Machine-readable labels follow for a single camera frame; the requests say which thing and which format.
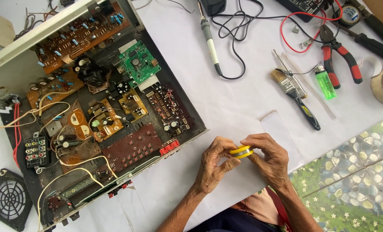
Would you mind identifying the black electronic box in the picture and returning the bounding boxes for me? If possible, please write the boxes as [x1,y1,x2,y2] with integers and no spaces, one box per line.
[275,0,334,23]

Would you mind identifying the black-handled paint brush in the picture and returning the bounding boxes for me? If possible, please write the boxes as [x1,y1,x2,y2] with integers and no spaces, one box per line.
[270,69,321,131]

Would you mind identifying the red wire bundle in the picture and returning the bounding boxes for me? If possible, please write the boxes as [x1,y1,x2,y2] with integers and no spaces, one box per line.
[12,102,22,169]

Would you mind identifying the clear tester screwdriver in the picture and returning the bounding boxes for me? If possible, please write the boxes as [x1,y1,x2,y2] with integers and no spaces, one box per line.
[273,49,308,99]

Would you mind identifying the black tape roll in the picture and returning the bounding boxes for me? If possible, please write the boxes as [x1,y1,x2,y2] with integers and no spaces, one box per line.
[333,4,362,28]

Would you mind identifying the yellow solder wire spool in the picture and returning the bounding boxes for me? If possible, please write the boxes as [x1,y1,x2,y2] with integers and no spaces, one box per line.
[229,145,254,159]

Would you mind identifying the small yellow circuit board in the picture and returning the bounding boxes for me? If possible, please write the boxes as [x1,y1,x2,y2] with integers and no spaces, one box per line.
[119,89,149,123]

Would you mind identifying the display circuit board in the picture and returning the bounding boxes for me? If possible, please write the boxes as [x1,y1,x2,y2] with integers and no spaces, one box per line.
[46,170,112,211]

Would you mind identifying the thick black tool handle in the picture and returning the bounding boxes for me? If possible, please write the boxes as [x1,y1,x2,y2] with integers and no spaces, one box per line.
[349,0,383,49]

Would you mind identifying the red-brown button circuit board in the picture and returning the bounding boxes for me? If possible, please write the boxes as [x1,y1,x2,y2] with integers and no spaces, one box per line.
[101,122,164,173]

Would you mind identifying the brown circuit board with knobs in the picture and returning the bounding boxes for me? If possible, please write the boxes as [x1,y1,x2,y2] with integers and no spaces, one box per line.
[26,70,85,112]

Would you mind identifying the red speaker terminal block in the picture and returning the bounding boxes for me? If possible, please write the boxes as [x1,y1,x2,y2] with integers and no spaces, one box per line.
[159,139,181,156]

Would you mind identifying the person's right hand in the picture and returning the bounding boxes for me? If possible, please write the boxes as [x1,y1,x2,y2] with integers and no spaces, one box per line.
[240,133,291,191]

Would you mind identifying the orange power circuit board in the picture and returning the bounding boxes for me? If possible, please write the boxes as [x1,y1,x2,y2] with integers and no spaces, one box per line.
[87,98,125,142]

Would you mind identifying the person's pink shirt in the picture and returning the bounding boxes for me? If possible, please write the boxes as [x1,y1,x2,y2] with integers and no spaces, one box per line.
[238,186,290,230]

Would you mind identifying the open metal amplifier chassis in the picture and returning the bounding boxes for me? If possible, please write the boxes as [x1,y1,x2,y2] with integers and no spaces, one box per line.
[0,0,210,232]

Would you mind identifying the black transformer block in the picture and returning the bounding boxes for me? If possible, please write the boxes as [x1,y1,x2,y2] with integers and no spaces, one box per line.
[74,56,111,88]

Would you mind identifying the black fan grille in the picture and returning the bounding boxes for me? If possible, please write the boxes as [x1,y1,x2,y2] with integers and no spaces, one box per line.
[0,168,34,232]

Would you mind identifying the black jack socket block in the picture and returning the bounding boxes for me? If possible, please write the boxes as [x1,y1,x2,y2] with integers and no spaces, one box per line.
[24,137,51,169]

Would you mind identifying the red black pliers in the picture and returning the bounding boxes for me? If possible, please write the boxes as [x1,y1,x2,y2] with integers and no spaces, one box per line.
[319,24,363,90]

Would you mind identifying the green circuit board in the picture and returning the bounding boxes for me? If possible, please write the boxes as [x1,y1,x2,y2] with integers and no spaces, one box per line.
[118,40,162,88]

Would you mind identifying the white paper sheet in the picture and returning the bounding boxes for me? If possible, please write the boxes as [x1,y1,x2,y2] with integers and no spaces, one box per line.
[0,0,383,232]

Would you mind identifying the bundle of loose wires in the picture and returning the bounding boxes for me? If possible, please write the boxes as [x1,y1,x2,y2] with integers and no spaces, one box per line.
[14,0,67,41]

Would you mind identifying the grey white soldering iron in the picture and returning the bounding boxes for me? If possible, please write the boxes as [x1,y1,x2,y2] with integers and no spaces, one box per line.
[197,0,224,77]

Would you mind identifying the large brown circuit board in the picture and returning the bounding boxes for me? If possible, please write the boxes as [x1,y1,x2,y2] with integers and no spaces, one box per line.
[35,2,130,75]

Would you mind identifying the black-handled screwdriver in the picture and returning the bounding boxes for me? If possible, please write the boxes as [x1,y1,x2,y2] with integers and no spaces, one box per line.
[331,22,383,60]

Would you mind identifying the thin black wire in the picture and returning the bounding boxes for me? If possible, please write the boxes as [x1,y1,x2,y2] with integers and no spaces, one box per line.
[275,62,322,77]

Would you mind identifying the green lighter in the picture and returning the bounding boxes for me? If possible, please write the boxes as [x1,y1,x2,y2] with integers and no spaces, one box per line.
[314,65,337,100]

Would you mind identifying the white tape roll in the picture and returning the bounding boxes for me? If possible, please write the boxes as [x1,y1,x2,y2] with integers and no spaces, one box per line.
[358,56,383,78]

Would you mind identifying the floral pebble print tablecloth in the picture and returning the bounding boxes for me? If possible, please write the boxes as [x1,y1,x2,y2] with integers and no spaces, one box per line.
[288,112,383,232]

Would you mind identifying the black power adapter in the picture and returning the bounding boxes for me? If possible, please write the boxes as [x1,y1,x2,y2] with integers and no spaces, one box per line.
[200,0,227,17]

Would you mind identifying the long red wire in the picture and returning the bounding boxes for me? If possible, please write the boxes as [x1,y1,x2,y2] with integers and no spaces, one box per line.
[280,0,344,54]

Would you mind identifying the clear plastic stick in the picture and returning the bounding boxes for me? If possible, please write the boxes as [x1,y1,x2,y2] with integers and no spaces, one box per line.
[282,52,341,118]

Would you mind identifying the person's left hand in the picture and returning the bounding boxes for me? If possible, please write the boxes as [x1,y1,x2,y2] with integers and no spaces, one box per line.
[194,136,242,195]

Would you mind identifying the black soldering iron cable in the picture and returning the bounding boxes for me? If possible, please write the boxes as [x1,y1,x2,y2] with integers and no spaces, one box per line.
[211,0,340,80]

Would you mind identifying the dark circuit board with capacitors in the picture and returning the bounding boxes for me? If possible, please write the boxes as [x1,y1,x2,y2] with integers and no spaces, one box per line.
[146,83,191,136]

